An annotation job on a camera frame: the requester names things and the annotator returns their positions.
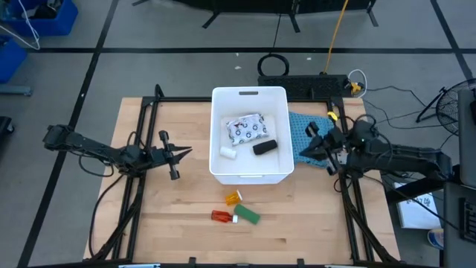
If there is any white cable over bins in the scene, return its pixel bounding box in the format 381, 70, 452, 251
0, 0, 42, 51

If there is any orange pill bottle white cap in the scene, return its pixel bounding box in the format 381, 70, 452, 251
224, 189, 244, 207

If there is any blue and yellow round object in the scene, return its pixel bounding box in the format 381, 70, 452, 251
426, 227, 445, 251

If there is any black floor cable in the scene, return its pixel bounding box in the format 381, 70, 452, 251
362, 85, 449, 131

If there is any black metal table frame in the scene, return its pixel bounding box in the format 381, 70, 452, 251
88, 83, 402, 264

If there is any black rectangular block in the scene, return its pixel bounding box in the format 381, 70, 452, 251
251, 138, 279, 157

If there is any white pouch with teal print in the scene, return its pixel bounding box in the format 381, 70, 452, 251
225, 112, 270, 147

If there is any black floor fan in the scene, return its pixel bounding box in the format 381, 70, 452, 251
415, 77, 476, 137

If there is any coiled black cable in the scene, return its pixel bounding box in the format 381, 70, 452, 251
257, 53, 291, 77

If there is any white printed booklet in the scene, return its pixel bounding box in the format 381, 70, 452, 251
393, 182, 443, 230

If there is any blue patterned cloth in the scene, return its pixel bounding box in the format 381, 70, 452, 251
288, 111, 335, 170

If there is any grey metal floor foot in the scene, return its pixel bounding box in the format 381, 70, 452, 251
0, 85, 33, 98

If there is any large blue storage bin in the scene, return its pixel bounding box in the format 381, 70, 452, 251
6, 0, 80, 37

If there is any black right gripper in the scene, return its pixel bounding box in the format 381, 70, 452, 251
298, 121, 351, 176

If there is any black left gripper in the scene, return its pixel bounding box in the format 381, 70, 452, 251
146, 130, 193, 181

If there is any black side desk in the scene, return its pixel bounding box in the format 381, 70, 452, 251
385, 163, 476, 268

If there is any yellow floor cable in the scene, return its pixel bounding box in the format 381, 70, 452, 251
321, 0, 350, 75

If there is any black stand with legs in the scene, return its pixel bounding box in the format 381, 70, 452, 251
131, 0, 380, 34

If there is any white looped cable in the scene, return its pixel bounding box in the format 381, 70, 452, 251
347, 68, 369, 99

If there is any red pill bottle white cap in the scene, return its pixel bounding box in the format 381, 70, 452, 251
210, 209, 239, 225

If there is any white perforated plastic basket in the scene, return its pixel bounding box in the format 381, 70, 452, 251
208, 86, 295, 186

